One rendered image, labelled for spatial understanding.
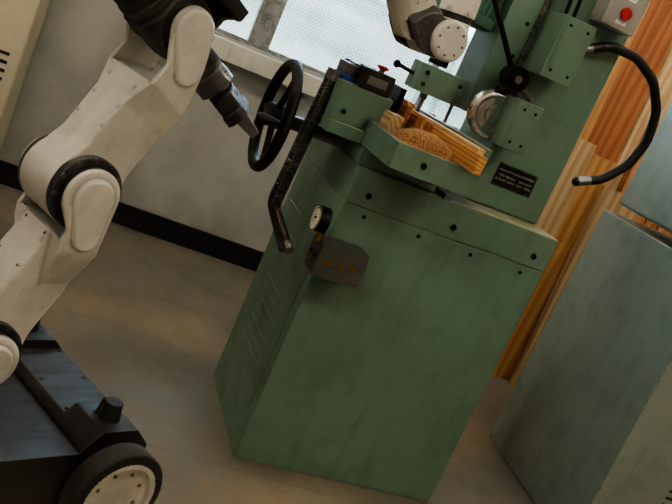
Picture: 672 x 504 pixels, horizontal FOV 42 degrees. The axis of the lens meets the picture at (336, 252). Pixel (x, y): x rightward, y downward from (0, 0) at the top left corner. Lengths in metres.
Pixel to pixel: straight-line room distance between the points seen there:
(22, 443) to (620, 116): 2.86
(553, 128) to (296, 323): 0.82
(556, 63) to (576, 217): 1.62
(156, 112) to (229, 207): 2.04
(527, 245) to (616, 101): 1.70
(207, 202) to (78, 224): 2.06
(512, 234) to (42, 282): 1.13
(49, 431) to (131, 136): 0.58
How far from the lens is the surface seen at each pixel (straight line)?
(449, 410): 2.38
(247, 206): 3.68
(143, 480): 1.82
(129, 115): 1.65
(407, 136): 1.90
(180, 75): 1.64
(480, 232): 2.19
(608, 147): 3.89
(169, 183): 3.65
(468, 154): 1.93
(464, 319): 2.27
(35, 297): 1.73
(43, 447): 1.74
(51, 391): 1.88
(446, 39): 1.68
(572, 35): 2.21
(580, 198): 3.73
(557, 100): 2.32
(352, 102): 2.07
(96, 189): 1.62
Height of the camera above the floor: 1.07
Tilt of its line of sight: 13 degrees down
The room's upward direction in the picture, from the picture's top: 24 degrees clockwise
